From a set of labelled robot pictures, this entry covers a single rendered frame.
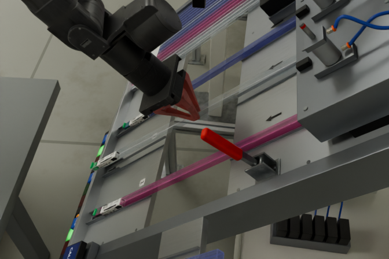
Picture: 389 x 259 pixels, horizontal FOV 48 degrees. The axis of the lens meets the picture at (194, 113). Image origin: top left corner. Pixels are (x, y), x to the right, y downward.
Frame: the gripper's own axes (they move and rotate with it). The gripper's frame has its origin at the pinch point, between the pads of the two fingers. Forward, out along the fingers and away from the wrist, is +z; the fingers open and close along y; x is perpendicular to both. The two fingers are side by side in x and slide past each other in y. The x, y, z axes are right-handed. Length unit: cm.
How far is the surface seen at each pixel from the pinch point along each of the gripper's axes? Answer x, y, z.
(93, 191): 28.6, -5.5, 2.6
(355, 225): -6.5, -1.1, 47.1
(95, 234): 24.9, -15.4, 3.3
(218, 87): 48, 81, 58
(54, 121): 117, 70, 26
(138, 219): 11.8, -16.2, 2.2
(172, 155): 63, 47, 52
